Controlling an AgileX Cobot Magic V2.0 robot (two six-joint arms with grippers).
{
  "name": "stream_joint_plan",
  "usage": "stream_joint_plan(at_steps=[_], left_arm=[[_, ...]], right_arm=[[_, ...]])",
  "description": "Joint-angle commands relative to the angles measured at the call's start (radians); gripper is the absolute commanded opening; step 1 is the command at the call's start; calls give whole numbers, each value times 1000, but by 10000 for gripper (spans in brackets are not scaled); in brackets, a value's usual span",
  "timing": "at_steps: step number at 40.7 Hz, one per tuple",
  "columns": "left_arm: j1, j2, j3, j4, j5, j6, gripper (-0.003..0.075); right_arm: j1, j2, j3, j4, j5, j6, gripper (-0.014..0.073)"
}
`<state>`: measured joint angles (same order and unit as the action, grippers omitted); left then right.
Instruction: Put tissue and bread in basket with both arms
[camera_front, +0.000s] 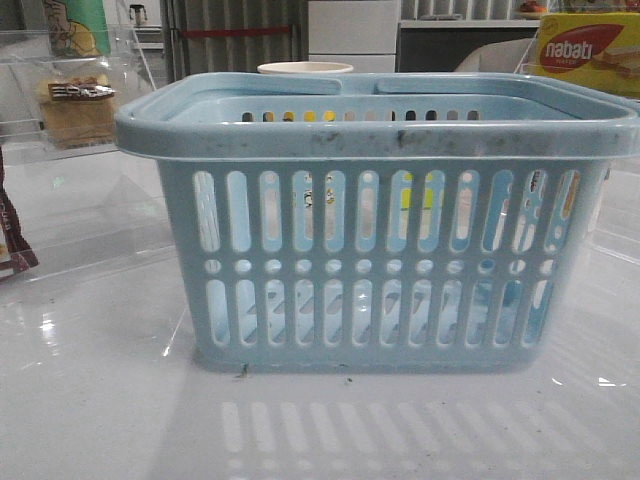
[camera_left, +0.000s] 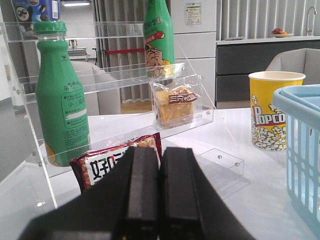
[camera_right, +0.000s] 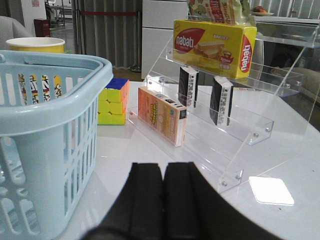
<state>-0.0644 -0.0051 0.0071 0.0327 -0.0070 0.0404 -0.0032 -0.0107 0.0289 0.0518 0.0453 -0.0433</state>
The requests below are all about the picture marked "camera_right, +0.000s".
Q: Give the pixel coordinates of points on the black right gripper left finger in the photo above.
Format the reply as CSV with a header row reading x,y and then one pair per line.
x,y
137,212

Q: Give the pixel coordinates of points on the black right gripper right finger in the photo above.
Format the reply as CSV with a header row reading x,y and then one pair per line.
x,y
195,211

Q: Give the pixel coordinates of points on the black tissue pack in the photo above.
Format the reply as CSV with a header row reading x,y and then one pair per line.
x,y
188,86
221,101

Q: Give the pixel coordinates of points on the light blue plastic basket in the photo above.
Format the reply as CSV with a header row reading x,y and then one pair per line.
x,y
48,138

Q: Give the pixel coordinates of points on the orange snack box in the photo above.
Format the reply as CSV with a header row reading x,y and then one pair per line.
x,y
165,115

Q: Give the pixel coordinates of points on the colourful puzzle cube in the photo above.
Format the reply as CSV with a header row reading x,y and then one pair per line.
x,y
112,102

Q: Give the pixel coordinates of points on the clear acrylic display shelf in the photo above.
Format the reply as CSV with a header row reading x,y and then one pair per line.
x,y
274,117

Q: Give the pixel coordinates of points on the yellow nabati wafer box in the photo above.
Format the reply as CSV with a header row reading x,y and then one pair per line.
x,y
221,49

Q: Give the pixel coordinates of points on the white cabinet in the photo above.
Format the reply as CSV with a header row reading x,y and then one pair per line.
x,y
157,28

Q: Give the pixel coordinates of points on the colourful snack bag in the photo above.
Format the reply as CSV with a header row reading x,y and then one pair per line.
x,y
227,12

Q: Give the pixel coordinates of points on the red barrier belt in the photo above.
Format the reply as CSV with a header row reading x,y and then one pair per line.
x,y
109,13

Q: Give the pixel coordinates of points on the fruit plate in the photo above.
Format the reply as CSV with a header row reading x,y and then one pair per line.
x,y
260,11

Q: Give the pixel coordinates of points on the red box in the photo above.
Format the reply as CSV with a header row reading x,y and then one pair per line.
x,y
42,27

